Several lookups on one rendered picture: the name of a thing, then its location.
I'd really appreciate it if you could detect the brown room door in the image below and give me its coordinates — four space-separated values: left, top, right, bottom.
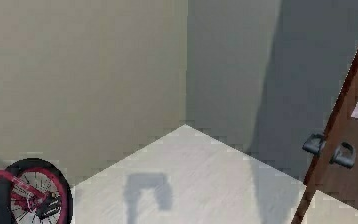
290 18 358 224

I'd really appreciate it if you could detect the red bicycle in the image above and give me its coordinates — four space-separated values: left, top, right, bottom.
0 157 74 224

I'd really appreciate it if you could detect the dark grey door handle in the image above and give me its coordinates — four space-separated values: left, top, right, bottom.
301 133 327 156
330 141 357 169

